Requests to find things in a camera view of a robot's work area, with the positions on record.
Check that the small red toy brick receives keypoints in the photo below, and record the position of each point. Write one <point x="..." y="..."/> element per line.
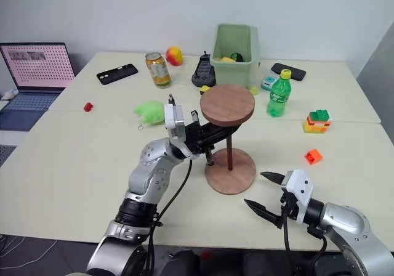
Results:
<point x="88" y="107"/>

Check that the green bottle with yellow cap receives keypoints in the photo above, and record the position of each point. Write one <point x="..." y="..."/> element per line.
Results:
<point x="278" y="95"/>

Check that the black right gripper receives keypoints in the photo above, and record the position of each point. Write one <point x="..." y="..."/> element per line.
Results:
<point x="289" y="208"/>

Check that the small teal white gadget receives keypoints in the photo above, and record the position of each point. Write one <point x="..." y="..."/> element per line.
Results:
<point x="268" y="82"/>

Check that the open blue laptop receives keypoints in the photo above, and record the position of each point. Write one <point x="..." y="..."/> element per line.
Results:
<point x="37" y="63"/>

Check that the grey perforated panel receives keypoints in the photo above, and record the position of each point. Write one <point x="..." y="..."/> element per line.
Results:
<point x="6" y="154"/>

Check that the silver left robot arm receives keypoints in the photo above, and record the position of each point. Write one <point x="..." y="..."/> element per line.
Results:
<point x="147" y="177"/>

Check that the green plush toy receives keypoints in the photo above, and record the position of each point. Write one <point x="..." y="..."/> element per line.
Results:
<point x="149" y="112"/>

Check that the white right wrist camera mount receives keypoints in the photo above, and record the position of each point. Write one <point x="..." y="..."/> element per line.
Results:
<point x="300" y="189"/>

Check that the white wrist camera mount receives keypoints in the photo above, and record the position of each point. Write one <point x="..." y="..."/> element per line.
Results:
<point x="174" y="120"/>
<point x="300" y="189"/>

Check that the light green plastic bin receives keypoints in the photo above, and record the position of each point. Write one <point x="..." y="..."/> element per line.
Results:
<point x="235" y="72"/>

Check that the yellow drink can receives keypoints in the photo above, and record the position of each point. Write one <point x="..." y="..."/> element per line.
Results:
<point x="158" y="71"/>

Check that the wooden pole with round disc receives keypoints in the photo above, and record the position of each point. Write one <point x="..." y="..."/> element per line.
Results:
<point x="227" y="103"/>

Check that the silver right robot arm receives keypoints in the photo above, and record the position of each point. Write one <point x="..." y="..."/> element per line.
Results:
<point x="348" y="223"/>

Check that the plain black phone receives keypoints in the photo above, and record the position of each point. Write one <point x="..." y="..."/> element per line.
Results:
<point x="292" y="71"/>

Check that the grey partition panel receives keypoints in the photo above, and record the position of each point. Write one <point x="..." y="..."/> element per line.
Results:
<point x="377" y="79"/>

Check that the white computer mouse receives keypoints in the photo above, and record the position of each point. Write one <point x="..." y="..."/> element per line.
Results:
<point x="7" y="95"/>

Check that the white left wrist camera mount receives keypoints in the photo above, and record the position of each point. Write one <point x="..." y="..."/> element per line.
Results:
<point x="174" y="120"/>

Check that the black handheld device on stand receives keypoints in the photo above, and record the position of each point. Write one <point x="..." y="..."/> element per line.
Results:
<point x="203" y="71"/>

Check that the yellow black sponge block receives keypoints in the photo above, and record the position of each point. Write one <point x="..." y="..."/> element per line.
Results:
<point x="205" y="90"/>

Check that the small yellow green ball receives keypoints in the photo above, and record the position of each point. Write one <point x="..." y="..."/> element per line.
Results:
<point x="254" y="90"/>

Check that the black phone with camera holes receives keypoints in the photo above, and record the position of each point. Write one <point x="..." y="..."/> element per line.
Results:
<point x="117" y="74"/>

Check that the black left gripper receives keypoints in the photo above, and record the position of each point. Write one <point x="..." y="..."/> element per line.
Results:
<point x="194" y="140"/>

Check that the orange toy brick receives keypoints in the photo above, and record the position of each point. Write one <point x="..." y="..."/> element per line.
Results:
<point x="314" y="156"/>

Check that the yellow toy fruit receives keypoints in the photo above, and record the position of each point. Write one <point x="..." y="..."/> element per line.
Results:
<point x="227" y="59"/>

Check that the dark rounded shape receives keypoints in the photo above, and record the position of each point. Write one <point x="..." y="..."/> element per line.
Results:
<point x="181" y="263"/>

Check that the green and black round toy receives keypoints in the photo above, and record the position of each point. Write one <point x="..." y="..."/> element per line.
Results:
<point x="237" y="56"/>

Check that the stacked toy brick tower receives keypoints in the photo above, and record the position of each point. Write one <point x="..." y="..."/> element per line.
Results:
<point x="318" y="122"/>

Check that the round wooden base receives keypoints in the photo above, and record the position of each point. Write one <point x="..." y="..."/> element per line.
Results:
<point x="240" y="177"/>

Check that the red yellow toy peach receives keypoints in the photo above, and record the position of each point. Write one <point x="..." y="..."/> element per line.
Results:
<point x="174" y="55"/>

